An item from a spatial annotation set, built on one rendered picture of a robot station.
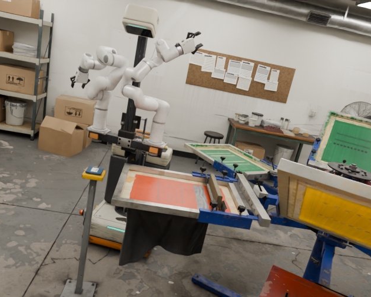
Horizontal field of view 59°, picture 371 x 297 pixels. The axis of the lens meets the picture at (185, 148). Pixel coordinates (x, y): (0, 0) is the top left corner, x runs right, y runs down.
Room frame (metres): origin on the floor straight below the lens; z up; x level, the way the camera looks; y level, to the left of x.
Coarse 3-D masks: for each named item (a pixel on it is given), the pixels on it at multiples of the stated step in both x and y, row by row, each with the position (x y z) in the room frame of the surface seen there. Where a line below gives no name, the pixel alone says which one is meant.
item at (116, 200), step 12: (132, 168) 2.14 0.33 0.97; (144, 168) 2.15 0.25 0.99; (156, 168) 2.19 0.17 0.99; (120, 180) 1.85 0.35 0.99; (192, 180) 2.19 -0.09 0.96; (204, 180) 2.20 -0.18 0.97; (120, 192) 1.69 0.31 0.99; (120, 204) 1.59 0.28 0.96; (132, 204) 1.60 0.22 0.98; (144, 204) 1.61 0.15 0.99; (156, 204) 1.63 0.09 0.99; (240, 204) 1.87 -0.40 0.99; (192, 216) 1.64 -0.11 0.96
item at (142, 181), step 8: (136, 176) 2.05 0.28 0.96; (144, 176) 2.08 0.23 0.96; (136, 184) 1.92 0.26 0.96; (144, 184) 1.94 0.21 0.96; (184, 184) 2.08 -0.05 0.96; (192, 184) 2.11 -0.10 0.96; (184, 192) 1.96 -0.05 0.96; (192, 192) 1.98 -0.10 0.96; (208, 192) 2.04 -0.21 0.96; (224, 200) 1.96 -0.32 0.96
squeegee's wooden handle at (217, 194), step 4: (212, 176) 2.07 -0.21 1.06; (208, 180) 2.11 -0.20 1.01; (212, 180) 2.01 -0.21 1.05; (216, 180) 2.01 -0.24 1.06; (212, 184) 1.98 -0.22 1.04; (216, 184) 1.94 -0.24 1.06; (212, 188) 1.96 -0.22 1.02; (216, 188) 1.88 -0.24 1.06; (212, 192) 1.93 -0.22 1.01; (216, 192) 1.82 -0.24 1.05; (220, 192) 1.82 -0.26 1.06; (216, 196) 1.80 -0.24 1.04; (220, 196) 1.77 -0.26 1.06; (216, 200) 1.78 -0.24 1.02; (220, 200) 1.77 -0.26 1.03; (220, 204) 1.77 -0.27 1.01
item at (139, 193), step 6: (132, 186) 1.88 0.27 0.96; (132, 192) 1.80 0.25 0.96; (138, 192) 1.81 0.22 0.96; (144, 192) 1.83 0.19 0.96; (150, 192) 1.85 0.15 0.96; (132, 198) 1.72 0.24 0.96; (138, 198) 1.73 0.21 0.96; (144, 198) 1.75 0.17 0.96; (186, 198) 1.87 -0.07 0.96; (192, 198) 1.89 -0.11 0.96; (168, 204) 1.73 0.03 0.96; (174, 204) 1.75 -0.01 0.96; (180, 204) 1.77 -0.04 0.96; (186, 204) 1.78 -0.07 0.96; (192, 204) 1.80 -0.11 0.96; (228, 210) 1.82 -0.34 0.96
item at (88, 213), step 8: (88, 176) 1.91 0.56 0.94; (96, 176) 1.92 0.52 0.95; (96, 184) 1.99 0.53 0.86; (88, 192) 1.96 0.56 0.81; (88, 200) 1.96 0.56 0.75; (88, 208) 1.96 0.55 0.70; (88, 216) 1.96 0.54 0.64; (88, 224) 1.96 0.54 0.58; (88, 232) 1.96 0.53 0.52; (88, 240) 2.00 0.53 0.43; (80, 256) 1.96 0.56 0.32; (80, 264) 1.96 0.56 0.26; (80, 272) 1.96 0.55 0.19; (72, 280) 2.07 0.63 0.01; (80, 280) 1.96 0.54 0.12; (64, 288) 1.98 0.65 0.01; (72, 288) 1.99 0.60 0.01; (80, 288) 1.96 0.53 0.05; (88, 288) 2.03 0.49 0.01; (72, 296) 1.92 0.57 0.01; (80, 296) 1.93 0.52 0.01; (88, 296) 1.95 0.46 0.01
